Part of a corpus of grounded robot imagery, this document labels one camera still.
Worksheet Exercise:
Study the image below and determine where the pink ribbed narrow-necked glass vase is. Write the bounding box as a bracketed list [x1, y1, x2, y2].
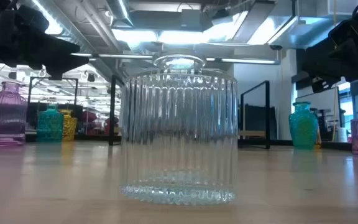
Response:
[0, 80, 29, 146]

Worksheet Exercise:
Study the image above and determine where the clear ribbed cylindrical glass vase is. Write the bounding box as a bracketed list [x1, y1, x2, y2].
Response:
[119, 52, 239, 206]

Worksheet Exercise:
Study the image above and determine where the yellow diamond-pattern glass vase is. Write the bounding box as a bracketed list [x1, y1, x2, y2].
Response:
[59, 108, 78, 141]

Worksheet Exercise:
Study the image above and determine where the white bin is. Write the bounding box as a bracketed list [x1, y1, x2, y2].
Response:
[337, 126, 350, 143]

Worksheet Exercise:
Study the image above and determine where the teal bulbous flared glass vase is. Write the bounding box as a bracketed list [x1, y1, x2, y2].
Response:
[288, 101, 319, 150]

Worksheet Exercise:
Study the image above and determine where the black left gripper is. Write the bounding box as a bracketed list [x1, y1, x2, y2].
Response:
[0, 0, 90, 81]

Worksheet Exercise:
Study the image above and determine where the teal square diamond-pattern glass vase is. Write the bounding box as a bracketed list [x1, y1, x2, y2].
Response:
[36, 104, 65, 143]

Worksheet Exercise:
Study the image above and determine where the yellow hanging cord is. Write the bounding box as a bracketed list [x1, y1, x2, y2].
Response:
[332, 0, 339, 143]

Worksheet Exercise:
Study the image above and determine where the black monitor panel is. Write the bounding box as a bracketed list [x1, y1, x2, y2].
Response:
[243, 104, 278, 141]

